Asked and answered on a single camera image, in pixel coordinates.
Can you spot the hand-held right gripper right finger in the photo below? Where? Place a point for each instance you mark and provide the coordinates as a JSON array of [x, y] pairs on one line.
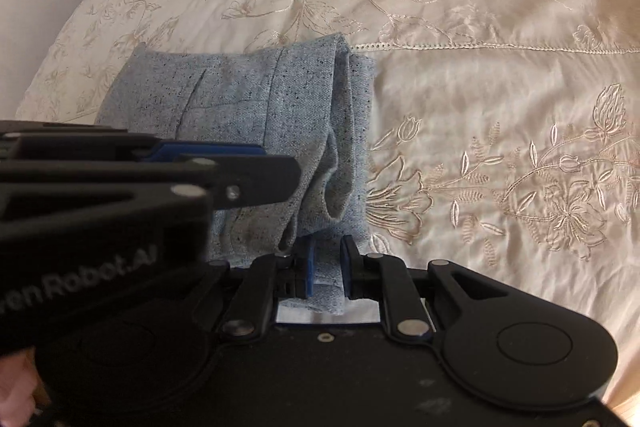
[[348, 269]]

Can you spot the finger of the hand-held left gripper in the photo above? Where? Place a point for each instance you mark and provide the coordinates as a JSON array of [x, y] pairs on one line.
[[260, 177], [210, 150]]

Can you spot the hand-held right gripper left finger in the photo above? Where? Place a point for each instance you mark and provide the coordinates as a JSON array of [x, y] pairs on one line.
[[309, 269]]

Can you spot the grey-blue speckled pants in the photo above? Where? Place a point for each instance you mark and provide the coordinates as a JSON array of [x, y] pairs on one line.
[[240, 107]]

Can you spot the person's left hand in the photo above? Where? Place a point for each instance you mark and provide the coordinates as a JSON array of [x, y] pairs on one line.
[[15, 387]]

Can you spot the cream embroidered bedspread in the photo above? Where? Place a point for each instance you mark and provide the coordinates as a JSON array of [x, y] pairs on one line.
[[475, 57]]

